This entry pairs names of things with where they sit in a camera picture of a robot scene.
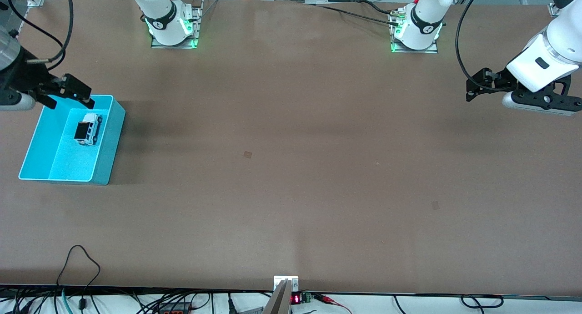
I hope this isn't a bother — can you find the white jeep toy black roof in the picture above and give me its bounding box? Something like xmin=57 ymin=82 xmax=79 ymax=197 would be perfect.
xmin=74 ymin=113 xmax=103 ymax=146

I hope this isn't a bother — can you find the turquoise plastic bin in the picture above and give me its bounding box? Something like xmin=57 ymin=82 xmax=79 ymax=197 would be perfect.
xmin=18 ymin=94 xmax=126 ymax=186

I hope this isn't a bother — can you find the red clip lead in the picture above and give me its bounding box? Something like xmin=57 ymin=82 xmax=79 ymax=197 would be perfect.
xmin=313 ymin=294 xmax=351 ymax=314

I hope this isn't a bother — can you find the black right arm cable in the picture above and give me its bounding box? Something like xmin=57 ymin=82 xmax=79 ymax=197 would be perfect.
xmin=7 ymin=0 xmax=74 ymax=64

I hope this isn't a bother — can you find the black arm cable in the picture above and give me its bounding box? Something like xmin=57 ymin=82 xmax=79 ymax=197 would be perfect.
xmin=455 ymin=0 xmax=498 ymax=92
xmin=7 ymin=0 xmax=74 ymax=64

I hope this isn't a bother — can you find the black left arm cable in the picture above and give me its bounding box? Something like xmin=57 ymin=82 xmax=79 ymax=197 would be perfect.
xmin=455 ymin=0 xmax=498 ymax=92

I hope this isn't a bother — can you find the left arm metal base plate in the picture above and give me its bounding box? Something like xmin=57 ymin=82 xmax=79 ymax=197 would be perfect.
xmin=390 ymin=7 xmax=439 ymax=54

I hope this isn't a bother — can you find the short black table cable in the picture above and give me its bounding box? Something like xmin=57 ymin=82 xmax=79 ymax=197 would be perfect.
xmin=358 ymin=0 xmax=397 ymax=14

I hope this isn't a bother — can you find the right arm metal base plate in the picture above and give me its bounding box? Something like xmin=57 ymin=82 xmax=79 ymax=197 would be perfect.
xmin=150 ymin=0 xmax=203 ymax=49

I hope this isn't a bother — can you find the long black table cable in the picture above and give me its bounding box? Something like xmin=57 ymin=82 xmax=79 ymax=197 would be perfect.
xmin=314 ymin=3 xmax=401 ymax=26

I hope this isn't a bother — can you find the thin black looped cable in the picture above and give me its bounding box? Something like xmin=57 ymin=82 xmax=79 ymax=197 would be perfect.
xmin=57 ymin=245 xmax=101 ymax=311

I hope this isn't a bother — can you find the black coiled cable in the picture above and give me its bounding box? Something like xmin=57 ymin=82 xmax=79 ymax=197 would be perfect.
xmin=460 ymin=294 xmax=504 ymax=309

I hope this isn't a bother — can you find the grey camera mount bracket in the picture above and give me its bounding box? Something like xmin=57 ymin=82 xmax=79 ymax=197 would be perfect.
xmin=263 ymin=276 xmax=299 ymax=314

